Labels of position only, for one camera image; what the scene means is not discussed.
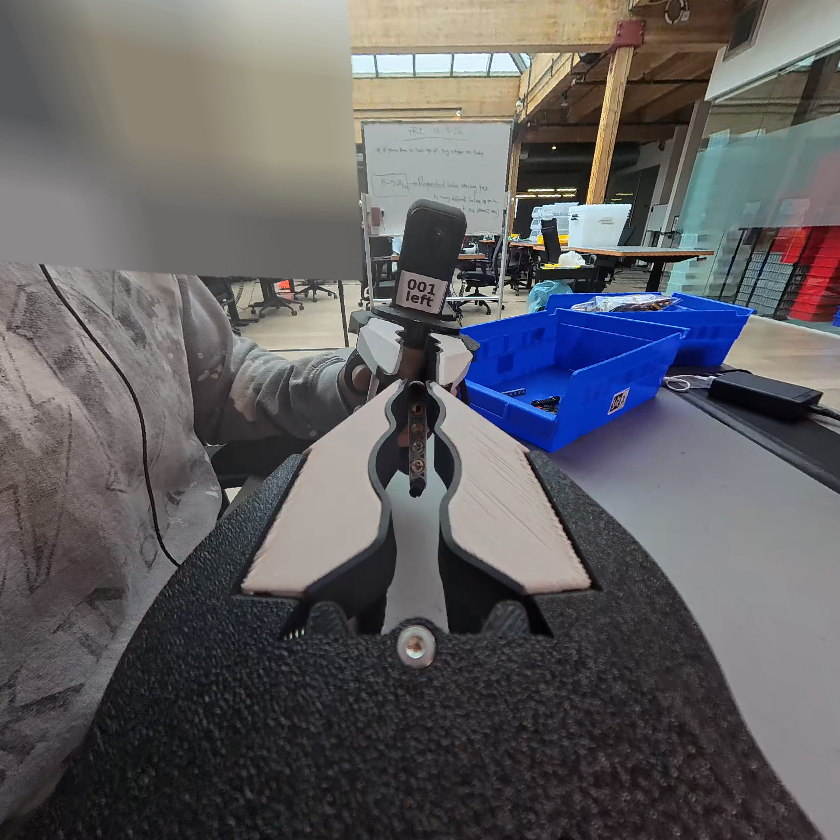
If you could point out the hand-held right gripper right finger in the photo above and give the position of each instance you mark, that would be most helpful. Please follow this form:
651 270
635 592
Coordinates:
512 525

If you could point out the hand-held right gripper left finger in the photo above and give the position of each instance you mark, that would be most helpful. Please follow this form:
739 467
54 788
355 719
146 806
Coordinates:
315 525

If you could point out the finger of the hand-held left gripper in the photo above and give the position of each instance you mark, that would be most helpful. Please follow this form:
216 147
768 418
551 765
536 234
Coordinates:
453 364
379 354

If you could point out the grey beam with tan pins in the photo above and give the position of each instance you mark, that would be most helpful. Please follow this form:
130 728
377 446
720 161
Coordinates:
416 430

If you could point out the person's left forearm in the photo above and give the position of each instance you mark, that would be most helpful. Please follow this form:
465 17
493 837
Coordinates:
282 394

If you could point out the grey desk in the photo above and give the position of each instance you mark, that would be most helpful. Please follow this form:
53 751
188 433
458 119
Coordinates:
689 525

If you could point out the wooden-top office desk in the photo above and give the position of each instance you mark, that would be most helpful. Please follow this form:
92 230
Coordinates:
643 251

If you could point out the black desk mat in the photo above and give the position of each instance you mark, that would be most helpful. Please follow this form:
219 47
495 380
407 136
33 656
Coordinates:
774 446

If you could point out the person's left hand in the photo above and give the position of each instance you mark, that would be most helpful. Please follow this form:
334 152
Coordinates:
359 384

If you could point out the black office chair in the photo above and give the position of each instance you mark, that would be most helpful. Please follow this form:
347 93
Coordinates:
315 289
554 239
272 295
229 302
479 275

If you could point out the black stand pole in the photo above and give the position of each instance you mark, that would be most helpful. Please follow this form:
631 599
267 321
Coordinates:
343 312

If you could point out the teal plastic bag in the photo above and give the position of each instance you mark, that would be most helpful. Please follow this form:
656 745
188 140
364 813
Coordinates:
548 295

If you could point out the stack of clear storage boxes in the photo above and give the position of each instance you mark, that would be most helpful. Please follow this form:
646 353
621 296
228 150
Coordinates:
551 216

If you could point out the white plastic bag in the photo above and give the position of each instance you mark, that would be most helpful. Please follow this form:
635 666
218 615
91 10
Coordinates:
571 259

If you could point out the blue bin with square tag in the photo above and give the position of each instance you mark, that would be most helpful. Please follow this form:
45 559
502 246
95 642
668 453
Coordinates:
590 348

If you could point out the white storage box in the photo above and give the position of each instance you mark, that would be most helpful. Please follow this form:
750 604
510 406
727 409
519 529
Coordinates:
600 226

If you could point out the clear bag of parts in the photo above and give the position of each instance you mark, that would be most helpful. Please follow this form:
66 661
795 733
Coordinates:
623 303

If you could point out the person's grey patterned hoodie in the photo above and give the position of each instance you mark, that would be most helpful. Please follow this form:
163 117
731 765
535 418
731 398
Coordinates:
79 459

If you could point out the blue plastic bin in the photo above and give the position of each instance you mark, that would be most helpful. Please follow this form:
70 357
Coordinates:
715 334

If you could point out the black power adapter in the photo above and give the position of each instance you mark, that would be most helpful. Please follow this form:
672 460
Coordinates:
761 394

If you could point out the storage shelf with bins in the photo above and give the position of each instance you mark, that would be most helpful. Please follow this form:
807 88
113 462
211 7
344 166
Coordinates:
787 275

